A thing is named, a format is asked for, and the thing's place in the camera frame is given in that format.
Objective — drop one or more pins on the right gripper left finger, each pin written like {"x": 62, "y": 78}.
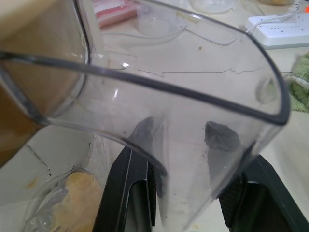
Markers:
{"x": 128, "y": 188}

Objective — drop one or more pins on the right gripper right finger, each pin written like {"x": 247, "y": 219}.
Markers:
{"x": 256, "y": 207}

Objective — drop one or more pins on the clear blender jar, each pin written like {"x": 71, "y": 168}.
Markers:
{"x": 183, "y": 96}

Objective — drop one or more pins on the orange segment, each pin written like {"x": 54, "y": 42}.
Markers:
{"x": 79, "y": 200}

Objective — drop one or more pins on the wavy clear glass bowl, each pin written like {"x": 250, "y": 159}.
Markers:
{"x": 46, "y": 212}

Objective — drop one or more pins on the green cloth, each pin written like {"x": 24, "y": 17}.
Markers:
{"x": 300, "y": 89}

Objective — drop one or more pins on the clear plastic cup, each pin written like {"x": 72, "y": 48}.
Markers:
{"x": 157, "y": 26}

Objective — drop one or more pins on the white power strip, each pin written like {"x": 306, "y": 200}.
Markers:
{"x": 280, "y": 33}

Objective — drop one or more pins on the clear glass pitcher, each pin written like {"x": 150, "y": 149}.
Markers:
{"x": 212, "y": 6}

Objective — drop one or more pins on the glass bowl with orange pieces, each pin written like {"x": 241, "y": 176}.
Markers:
{"x": 272, "y": 2}

